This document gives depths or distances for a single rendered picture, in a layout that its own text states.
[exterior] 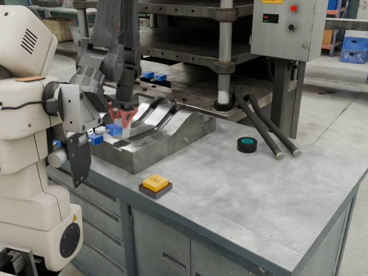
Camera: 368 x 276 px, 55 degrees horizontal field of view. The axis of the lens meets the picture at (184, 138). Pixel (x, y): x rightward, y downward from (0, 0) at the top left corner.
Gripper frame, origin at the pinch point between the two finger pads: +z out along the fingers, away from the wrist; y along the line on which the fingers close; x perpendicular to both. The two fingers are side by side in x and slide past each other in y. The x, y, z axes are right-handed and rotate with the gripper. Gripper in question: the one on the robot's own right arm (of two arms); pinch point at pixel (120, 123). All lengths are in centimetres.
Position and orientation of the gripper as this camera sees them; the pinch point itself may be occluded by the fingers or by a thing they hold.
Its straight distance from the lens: 126.6
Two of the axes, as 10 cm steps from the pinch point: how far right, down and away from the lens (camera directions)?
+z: -1.8, 9.0, 3.9
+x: -6.3, 2.0, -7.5
